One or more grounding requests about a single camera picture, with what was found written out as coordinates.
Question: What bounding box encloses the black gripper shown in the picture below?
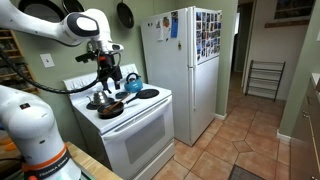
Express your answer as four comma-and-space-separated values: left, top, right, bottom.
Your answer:
76, 51, 122, 94

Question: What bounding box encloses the wooden spoon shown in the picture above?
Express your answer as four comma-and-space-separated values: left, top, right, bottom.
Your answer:
102, 93, 131, 113

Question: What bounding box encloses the black frying pan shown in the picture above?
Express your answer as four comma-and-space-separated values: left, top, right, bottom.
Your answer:
97, 101, 128, 119

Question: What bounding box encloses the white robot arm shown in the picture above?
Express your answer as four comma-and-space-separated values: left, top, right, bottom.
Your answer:
0, 0, 123, 180

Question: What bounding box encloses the black hanging pan middle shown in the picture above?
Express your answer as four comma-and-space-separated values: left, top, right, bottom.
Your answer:
62, 0, 84, 13

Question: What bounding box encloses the large black hanging pan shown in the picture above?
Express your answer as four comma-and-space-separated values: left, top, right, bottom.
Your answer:
18, 0, 65, 22

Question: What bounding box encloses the silver tea kettle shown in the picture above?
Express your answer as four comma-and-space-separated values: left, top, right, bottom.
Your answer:
88, 91, 109, 106

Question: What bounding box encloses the blue tea kettle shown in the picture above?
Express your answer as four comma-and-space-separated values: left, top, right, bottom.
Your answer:
124, 72, 143, 93

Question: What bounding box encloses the white electric stove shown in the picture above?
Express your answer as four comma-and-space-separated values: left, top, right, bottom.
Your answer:
64, 72, 174, 180

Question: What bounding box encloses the white refrigerator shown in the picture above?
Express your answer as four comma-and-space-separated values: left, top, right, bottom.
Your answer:
141, 6, 222, 145

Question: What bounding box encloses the wooden countertop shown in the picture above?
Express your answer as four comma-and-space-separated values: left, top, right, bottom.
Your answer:
0, 142, 122, 180

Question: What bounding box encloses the black metal shoe rack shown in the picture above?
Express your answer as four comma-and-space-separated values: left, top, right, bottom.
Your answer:
245, 60, 286, 101

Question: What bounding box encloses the dark floor mat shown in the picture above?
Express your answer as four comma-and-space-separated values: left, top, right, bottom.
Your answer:
228, 165, 264, 180

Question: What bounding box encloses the brown kitchen cabinet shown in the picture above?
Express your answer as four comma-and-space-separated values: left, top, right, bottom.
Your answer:
290, 77, 320, 180

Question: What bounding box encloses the white wall light switch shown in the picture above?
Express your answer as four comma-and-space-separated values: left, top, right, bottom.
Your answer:
40, 53, 55, 68

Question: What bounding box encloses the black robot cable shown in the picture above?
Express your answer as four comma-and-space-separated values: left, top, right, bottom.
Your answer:
0, 46, 122, 96

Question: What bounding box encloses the wooden wall shelf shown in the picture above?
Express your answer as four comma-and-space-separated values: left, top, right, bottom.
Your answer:
0, 28, 38, 94

